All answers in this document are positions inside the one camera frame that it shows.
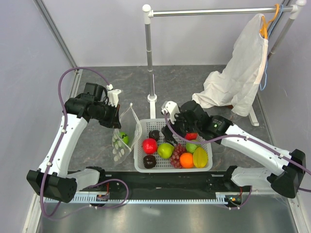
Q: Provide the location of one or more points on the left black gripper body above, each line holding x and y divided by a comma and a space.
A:
105, 114

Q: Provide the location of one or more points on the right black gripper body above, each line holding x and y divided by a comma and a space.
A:
181, 126

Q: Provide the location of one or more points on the green watermelon toy ball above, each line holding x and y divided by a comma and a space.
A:
124, 137

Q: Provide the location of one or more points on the clear zip top bag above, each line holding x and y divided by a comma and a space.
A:
131, 125

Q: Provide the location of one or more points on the green lettuce toy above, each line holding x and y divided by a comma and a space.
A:
191, 147

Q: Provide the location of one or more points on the dark mangosteen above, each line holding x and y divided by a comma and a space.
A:
155, 134
149, 161

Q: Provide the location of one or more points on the light green pear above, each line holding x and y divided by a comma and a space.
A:
165, 150

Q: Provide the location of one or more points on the big red apple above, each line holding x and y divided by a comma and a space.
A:
149, 146

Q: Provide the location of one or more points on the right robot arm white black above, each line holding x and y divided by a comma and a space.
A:
283, 171

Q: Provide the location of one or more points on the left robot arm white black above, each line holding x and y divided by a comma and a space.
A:
52, 180

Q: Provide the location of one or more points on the small red apple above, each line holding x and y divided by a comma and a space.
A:
191, 136

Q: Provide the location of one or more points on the purple grape bunch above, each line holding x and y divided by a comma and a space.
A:
176, 154

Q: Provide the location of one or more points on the yellow starfruit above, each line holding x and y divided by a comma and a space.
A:
200, 158

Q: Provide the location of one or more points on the orange fruit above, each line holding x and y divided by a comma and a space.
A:
186, 160

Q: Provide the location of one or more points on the white cloth garment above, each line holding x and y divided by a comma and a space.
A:
238, 83

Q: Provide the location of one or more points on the metal clothes rack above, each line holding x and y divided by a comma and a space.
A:
286, 6

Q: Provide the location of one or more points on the orange clothes hanger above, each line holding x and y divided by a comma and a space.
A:
264, 28

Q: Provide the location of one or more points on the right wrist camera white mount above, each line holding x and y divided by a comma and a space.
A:
171, 108

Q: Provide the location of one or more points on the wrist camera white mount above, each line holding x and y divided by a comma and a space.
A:
171, 108
113, 95

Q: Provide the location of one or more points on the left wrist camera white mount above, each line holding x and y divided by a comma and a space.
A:
113, 95

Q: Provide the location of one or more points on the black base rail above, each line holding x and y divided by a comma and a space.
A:
208, 181

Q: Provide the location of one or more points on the white slotted cable duct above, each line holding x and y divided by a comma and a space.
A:
93, 198

